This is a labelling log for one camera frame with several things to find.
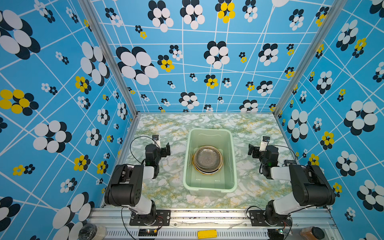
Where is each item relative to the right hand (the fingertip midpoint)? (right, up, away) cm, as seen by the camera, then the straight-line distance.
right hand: (260, 144), depth 94 cm
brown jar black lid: (+9, -34, -31) cm, 47 cm away
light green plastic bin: (-25, -20, -9) cm, 33 cm away
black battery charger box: (+18, -11, -3) cm, 21 cm away
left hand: (-62, +2, 0) cm, 62 cm away
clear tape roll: (-85, -32, -33) cm, 97 cm away
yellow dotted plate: (-37, -15, -9) cm, 41 cm away
